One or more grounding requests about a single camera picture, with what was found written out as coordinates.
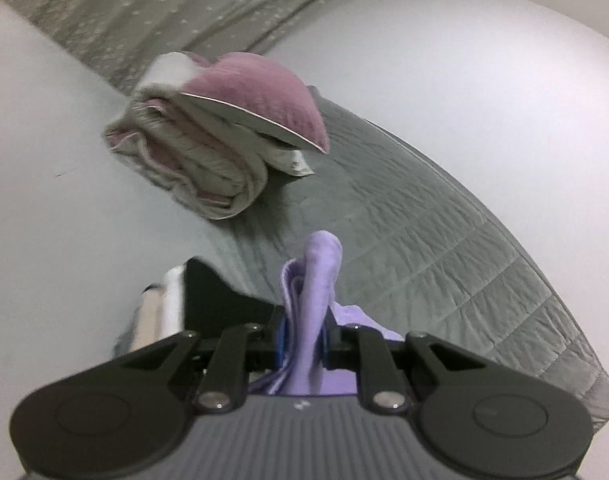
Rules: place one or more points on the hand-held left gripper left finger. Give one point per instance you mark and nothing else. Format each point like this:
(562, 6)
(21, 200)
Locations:
(281, 342)

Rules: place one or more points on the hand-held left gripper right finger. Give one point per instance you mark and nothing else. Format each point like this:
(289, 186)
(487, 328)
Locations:
(334, 345)

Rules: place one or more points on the purple pants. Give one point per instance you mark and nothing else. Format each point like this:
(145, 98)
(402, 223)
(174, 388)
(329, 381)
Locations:
(314, 285)

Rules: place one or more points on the stack of folded clothes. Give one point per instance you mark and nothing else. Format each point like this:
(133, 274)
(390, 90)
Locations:
(209, 300)

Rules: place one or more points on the grey quilted bedspread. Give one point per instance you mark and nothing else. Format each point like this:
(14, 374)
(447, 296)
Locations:
(434, 260)

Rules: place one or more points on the pink and white folded quilt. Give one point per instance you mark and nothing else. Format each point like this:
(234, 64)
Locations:
(209, 160)

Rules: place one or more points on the grey starred curtain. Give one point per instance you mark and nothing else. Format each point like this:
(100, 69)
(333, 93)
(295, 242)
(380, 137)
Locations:
(184, 5)

